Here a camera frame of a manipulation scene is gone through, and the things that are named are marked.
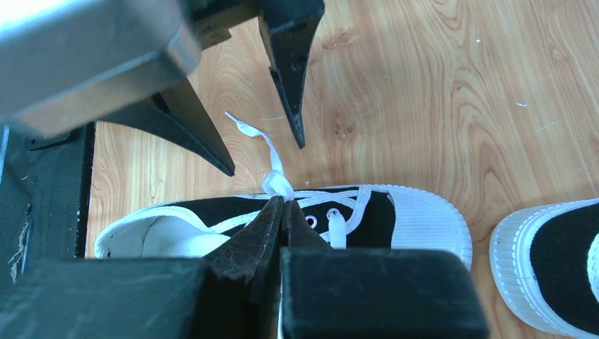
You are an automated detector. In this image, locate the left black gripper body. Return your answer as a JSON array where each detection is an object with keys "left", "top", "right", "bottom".
[{"left": 182, "top": 0, "right": 259, "bottom": 49}]

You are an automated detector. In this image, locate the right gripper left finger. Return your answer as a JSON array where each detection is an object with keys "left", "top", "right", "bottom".
[{"left": 1, "top": 203, "right": 280, "bottom": 338}]

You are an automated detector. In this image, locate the black white sneaker with laces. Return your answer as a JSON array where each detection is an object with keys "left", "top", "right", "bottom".
[{"left": 489, "top": 198, "right": 598, "bottom": 338}]

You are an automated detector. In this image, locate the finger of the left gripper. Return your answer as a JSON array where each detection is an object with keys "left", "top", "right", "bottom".
[
  {"left": 259, "top": 0, "right": 325, "bottom": 148},
  {"left": 100, "top": 79, "right": 235, "bottom": 177}
]

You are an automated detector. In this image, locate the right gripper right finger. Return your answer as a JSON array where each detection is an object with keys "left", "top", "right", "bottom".
[{"left": 280, "top": 201, "right": 490, "bottom": 338}]

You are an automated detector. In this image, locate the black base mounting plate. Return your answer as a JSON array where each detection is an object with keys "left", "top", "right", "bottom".
[{"left": 1, "top": 124, "right": 95, "bottom": 290}]

